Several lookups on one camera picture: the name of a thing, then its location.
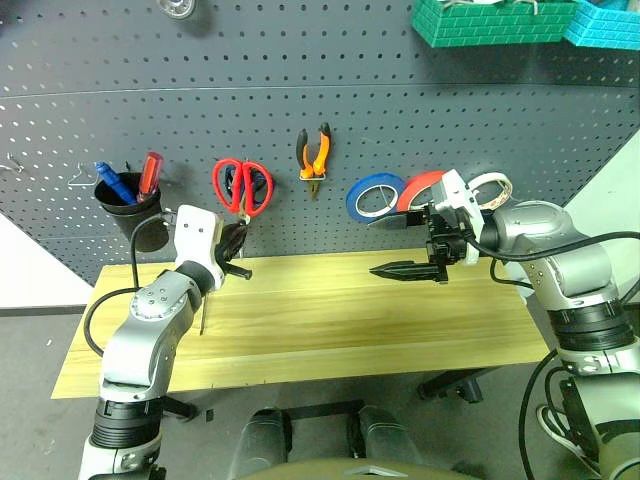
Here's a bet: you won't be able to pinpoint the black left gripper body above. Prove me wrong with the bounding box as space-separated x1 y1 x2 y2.
215 234 238 267

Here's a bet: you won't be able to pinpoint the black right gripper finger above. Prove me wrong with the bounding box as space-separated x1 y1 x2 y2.
366 209 432 230
368 259 450 286

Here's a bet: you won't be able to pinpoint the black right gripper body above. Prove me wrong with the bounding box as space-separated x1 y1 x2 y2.
423 202 470 267

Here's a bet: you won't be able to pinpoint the red tape roll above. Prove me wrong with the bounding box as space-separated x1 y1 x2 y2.
396 174 441 216
407 170 450 201

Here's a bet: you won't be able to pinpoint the red handled scissors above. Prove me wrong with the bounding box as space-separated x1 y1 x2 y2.
211 158 277 227

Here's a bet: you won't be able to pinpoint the orange black needle nose pliers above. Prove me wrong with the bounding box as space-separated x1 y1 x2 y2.
295 121 333 202

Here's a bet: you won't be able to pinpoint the grey metal pegboard wall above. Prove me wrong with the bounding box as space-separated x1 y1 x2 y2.
0 0 640 287

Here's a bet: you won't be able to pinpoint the blue tape roll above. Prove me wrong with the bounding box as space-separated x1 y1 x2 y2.
345 171 408 224

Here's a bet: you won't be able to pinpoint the white tape roll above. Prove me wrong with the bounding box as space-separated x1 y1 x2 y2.
466 171 513 211

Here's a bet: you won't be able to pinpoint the black plastic pen cup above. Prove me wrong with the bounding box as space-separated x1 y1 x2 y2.
93 171 169 253

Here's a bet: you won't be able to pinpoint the black table foot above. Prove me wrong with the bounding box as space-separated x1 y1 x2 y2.
416 368 485 405
161 396 199 422

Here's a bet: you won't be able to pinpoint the blue marker pen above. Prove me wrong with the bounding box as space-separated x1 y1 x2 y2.
94 160 137 206

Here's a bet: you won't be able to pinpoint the black table crossbar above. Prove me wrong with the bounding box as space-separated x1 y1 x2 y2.
286 399 367 422

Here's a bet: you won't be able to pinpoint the grey rounded robot leg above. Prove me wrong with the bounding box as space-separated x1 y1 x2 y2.
348 404 417 467
233 406 292 467

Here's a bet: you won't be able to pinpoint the green brick pattern box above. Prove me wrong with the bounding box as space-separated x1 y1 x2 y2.
410 0 582 50

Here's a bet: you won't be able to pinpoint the round silver metal knob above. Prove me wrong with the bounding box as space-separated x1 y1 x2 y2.
156 0 200 21

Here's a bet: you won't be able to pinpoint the cyan brick pattern box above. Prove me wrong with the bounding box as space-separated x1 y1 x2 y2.
561 0 640 52

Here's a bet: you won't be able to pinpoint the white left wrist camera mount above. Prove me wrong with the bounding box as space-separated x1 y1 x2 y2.
171 203 225 290

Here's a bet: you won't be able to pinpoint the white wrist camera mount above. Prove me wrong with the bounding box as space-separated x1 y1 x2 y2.
171 203 225 290
428 168 486 267

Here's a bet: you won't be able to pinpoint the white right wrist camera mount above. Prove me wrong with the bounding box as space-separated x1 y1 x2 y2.
428 168 486 267

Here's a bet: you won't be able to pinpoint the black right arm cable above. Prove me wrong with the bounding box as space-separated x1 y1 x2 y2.
459 227 640 480

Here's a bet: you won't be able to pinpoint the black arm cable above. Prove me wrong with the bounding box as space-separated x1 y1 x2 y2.
83 209 177 357
459 227 640 480

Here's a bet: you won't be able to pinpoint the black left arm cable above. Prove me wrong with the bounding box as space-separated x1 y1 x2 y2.
83 209 177 357

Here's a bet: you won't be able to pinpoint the red handled screwdriver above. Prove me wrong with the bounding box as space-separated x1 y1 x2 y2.
135 150 165 204

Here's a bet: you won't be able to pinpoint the white wire hook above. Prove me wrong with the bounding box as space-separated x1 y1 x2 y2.
67 161 99 188

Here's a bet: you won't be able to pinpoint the white cable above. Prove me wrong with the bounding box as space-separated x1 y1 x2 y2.
536 403 602 472

